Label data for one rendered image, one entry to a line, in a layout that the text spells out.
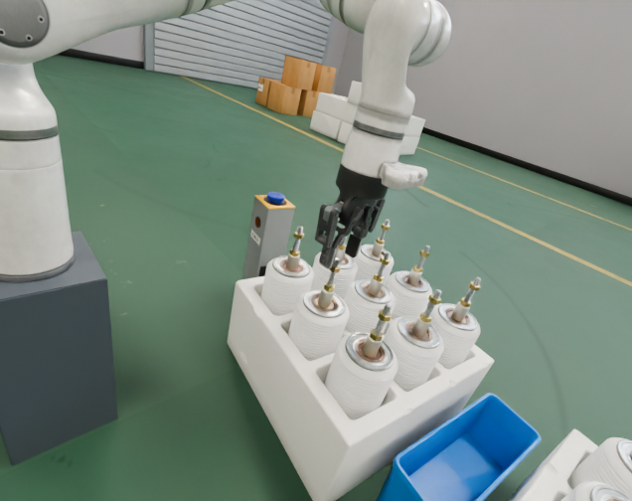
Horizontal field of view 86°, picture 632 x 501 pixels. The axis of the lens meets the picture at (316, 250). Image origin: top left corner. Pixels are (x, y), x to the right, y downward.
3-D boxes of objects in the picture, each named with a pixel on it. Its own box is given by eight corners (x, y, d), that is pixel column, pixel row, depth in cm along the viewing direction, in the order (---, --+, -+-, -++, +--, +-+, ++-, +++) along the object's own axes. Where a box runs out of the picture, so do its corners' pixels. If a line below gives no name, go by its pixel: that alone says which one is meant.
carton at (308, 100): (316, 117, 439) (321, 92, 424) (302, 116, 423) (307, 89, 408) (301, 111, 456) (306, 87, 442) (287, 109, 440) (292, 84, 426)
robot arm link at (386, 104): (372, 137, 40) (412, 140, 46) (420, -24, 33) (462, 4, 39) (332, 120, 44) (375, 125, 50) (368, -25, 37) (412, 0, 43)
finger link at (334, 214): (325, 201, 47) (322, 236, 51) (316, 206, 46) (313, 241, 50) (340, 210, 46) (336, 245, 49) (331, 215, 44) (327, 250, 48)
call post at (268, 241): (248, 318, 89) (267, 209, 74) (237, 301, 93) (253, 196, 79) (272, 312, 93) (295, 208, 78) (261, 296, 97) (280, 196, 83)
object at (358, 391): (321, 456, 55) (352, 380, 46) (305, 404, 62) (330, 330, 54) (373, 447, 58) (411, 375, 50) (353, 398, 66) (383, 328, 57)
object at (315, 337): (277, 354, 71) (295, 284, 63) (322, 357, 73) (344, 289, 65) (279, 394, 63) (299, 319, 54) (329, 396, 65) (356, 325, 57)
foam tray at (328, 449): (318, 513, 54) (349, 446, 45) (226, 342, 80) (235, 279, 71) (457, 417, 77) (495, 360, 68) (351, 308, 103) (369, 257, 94)
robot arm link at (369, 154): (395, 192, 41) (414, 141, 38) (326, 161, 47) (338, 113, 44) (426, 185, 48) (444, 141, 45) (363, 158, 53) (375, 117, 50)
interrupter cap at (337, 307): (300, 289, 62) (301, 286, 62) (340, 293, 64) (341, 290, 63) (304, 317, 56) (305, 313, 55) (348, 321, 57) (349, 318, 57)
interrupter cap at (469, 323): (433, 318, 64) (435, 316, 63) (440, 300, 70) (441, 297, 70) (474, 338, 61) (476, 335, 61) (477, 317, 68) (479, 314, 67)
